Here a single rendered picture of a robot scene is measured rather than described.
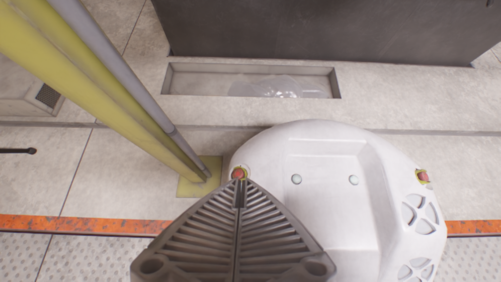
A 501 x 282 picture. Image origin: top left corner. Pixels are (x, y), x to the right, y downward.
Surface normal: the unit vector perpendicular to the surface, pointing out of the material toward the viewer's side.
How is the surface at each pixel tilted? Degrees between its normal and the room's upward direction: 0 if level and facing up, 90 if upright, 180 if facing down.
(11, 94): 0
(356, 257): 14
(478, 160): 0
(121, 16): 0
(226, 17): 90
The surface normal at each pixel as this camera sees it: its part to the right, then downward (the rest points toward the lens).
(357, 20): -0.01, 0.90
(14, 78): 0.03, -0.44
